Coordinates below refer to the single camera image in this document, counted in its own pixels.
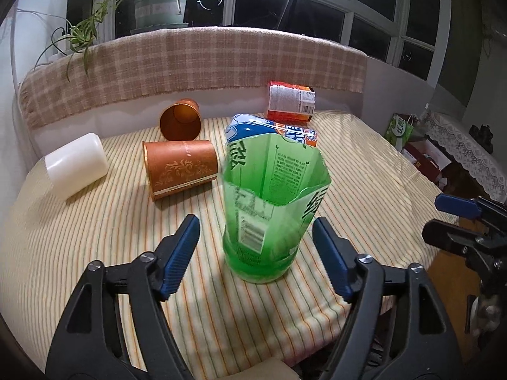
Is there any black tripod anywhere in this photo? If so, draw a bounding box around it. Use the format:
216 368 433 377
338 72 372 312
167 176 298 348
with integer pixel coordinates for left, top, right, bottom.
275 0 313 32

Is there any striped tablecloth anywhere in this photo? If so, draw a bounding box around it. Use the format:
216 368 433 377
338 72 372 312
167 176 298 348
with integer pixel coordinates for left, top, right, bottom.
0 111 462 373

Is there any plaid blanket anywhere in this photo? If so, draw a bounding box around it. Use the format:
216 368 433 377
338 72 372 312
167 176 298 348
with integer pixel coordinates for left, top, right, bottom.
18 27 367 129

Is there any orange and white cup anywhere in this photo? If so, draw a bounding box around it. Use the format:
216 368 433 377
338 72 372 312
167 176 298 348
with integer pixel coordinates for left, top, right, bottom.
266 81 317 123

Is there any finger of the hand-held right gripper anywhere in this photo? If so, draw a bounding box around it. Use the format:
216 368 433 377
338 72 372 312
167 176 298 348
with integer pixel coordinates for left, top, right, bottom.
422 219 496 255
434 193 507 226

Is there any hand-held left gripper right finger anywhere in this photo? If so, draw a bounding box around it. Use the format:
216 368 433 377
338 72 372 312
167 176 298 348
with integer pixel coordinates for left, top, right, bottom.
312 217 464 380

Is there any white plastic cup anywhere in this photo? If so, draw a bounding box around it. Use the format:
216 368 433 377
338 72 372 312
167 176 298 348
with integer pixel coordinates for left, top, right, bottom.
44 132 109 202

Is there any dark object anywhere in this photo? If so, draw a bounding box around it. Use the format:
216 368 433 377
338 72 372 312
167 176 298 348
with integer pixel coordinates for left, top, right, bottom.
469 124 494 154

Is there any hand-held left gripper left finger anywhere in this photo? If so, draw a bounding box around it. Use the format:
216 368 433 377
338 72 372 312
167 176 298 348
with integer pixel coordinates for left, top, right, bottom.
45 214 201 380

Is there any white lace cloth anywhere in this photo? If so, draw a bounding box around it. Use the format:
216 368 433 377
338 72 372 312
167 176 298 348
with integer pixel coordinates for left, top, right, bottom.
424 111 507 210

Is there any green paper bag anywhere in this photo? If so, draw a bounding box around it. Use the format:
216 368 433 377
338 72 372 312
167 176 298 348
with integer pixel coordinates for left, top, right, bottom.
384 113 414 151

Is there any plain copper cup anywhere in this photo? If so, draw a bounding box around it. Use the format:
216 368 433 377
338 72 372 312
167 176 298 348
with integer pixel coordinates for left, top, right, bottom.
159 99 203 141

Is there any potted spider plant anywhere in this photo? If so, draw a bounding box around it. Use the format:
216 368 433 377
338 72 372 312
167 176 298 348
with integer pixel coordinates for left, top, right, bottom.
34 0 220 84

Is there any copper patterned cup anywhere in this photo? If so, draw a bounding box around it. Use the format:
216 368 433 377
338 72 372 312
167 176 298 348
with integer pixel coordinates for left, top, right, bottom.
143 140 219 202

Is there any green cut bottle cup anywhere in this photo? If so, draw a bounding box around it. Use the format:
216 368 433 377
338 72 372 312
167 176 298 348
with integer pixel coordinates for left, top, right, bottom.
222 134 331 284

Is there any beige stool seat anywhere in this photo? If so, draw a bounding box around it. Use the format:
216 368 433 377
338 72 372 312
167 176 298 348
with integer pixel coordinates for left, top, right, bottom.
234 358 299 380

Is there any red box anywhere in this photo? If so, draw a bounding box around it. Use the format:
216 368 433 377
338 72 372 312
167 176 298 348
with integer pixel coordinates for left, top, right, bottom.
402 138 452 183

